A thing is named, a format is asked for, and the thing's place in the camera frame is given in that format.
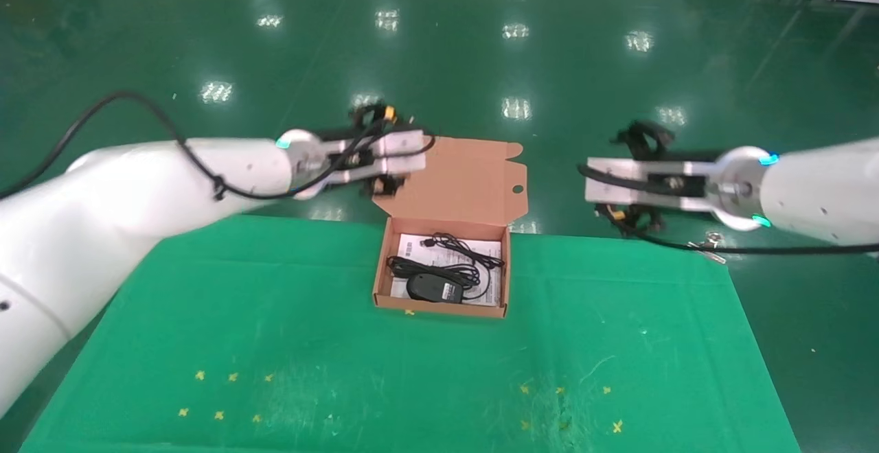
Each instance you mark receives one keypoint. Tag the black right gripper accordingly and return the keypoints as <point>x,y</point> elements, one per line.
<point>697,156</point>

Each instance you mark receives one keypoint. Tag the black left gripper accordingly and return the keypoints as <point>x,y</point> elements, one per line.
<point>350,134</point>

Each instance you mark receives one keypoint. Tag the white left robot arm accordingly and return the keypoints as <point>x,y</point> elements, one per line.
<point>123,213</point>

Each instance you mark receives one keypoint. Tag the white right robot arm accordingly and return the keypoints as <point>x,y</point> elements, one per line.
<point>817,189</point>

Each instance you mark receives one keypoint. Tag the open brown cardboard box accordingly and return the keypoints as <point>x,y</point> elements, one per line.
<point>467,185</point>

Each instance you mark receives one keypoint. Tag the silver metal binder clip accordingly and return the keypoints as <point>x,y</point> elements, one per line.
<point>714,255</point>

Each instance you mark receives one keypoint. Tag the white printed paper leaflet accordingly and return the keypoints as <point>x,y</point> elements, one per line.
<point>489,250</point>

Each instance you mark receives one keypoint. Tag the green table mat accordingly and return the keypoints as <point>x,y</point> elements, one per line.
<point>426,370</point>

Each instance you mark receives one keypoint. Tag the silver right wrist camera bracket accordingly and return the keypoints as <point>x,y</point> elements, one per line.
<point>632,182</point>

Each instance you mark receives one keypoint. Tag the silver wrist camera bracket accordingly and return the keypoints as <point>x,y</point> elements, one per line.
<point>395,151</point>
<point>632,182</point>

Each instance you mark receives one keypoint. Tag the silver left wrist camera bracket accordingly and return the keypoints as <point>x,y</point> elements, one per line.
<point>395,151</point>

